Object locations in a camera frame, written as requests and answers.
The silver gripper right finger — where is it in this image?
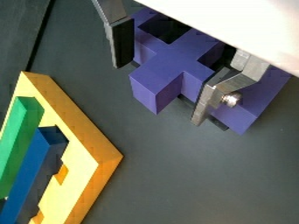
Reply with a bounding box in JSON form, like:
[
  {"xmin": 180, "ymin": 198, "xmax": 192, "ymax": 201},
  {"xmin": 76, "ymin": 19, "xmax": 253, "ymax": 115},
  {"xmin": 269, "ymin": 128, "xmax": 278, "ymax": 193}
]
[{"xmin": 190, "ymin": 49, "xmax": 269, "ymax": 126}]

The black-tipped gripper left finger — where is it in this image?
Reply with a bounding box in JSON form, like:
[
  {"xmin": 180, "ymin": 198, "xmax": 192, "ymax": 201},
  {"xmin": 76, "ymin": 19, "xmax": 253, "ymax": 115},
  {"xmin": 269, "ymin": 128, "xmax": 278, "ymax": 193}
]
[{"xmin": 90, "ymin": 0, "xmax": 134, "ymax": 68}]

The purple cross-shaped block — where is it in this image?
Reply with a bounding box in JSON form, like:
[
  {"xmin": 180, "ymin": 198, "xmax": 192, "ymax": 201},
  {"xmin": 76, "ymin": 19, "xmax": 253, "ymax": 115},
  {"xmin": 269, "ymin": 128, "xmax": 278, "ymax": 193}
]
[{"xmin": 129, "ymin": 8, "xmax": 289, "ymax": 134}]

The yellow slotted board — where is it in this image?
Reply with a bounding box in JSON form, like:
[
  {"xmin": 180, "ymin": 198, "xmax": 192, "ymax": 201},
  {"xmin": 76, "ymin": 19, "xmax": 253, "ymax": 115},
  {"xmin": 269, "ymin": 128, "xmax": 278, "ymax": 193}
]
[{"xmin": 0, "ymin": 72, "xmax": 122, "ymax": 224}]

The green bar block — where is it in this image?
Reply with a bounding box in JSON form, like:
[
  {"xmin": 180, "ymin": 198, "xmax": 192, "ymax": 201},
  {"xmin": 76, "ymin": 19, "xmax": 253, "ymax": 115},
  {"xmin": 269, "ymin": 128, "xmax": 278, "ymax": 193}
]
[{"xmin": 0, "ymin": 97, "xmax": 43, "ymax": 199}]

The blue bar block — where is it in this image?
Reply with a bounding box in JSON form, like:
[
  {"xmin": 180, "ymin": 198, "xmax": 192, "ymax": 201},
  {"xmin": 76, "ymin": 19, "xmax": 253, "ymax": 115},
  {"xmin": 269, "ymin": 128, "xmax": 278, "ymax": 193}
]
[{"xmin": 0, "ymin": 126, "xmax": 69, "ymax": 224}]

